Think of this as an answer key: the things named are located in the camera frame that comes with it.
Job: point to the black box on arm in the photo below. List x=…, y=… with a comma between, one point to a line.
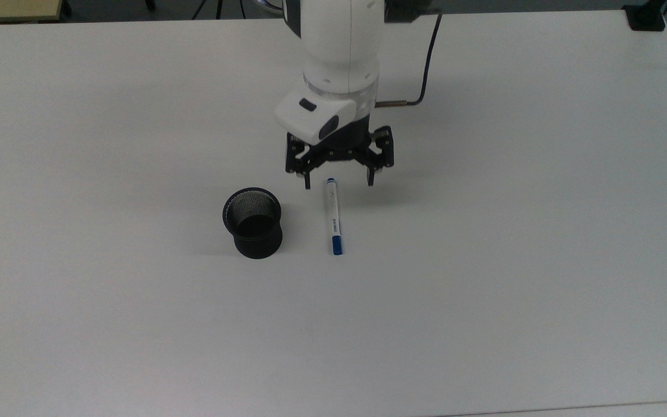
x=409, y=10

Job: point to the black mesh pen holder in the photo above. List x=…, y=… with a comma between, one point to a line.
x=258, y=243

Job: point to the black tripod legs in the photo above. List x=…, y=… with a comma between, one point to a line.
x=217, y=8

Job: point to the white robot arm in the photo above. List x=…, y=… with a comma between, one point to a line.
x=339, y=46

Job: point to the blue capped white marker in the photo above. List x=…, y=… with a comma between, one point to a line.
x=333, y=214

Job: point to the black table clamp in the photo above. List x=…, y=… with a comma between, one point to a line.
x=646, y=18

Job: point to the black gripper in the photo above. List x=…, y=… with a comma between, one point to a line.
x=342, y=149

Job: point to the light wooden table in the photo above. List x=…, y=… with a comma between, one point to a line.
x=9, y=8

